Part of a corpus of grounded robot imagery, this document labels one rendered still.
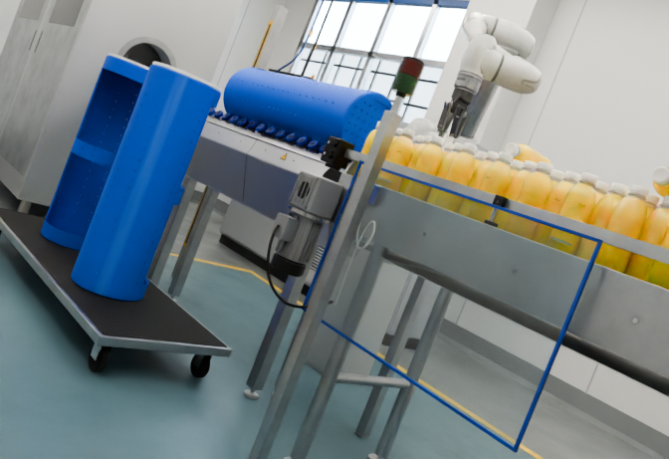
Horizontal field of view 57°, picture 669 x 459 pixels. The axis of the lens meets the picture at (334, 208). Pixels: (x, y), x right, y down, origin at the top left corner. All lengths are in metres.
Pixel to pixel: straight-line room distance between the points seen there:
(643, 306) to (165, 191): 1.66
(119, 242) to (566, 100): 3.85
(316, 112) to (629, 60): 3.32
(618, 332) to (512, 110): 4.11
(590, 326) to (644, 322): 0.11
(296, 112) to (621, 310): 1.48
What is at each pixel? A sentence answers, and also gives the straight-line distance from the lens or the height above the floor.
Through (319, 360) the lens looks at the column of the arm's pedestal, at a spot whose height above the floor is 0.05.
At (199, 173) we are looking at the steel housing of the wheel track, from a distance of 3.01.
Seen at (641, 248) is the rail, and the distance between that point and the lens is 1.48.
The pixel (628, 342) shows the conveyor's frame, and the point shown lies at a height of 0.77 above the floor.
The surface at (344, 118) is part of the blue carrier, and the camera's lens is 2.24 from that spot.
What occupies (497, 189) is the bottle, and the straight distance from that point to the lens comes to 1.74.
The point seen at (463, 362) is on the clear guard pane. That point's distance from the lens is 1.56.
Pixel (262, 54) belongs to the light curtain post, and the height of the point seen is 1.40.
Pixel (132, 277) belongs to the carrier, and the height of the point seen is 0.25.
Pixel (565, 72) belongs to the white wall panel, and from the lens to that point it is 5.41.
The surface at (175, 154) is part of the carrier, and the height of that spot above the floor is 0.74.
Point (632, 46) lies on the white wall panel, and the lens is 5.29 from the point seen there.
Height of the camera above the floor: 0.85
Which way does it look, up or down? 2 degrees down
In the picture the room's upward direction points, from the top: 21 degrees clockwise
